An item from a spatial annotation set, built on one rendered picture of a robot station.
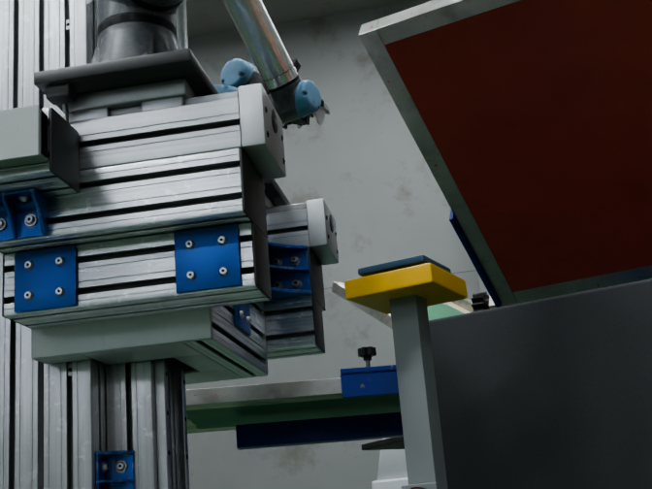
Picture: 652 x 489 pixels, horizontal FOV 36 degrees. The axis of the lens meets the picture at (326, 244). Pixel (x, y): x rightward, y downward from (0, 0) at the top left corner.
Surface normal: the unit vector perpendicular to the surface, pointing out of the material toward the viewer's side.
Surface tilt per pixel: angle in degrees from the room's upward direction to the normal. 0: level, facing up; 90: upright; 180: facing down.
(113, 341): 90
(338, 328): 90
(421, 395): 90
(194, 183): 90
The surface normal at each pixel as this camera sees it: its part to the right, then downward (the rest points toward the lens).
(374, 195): -0.17, -0.27
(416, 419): -0.48, -0.22
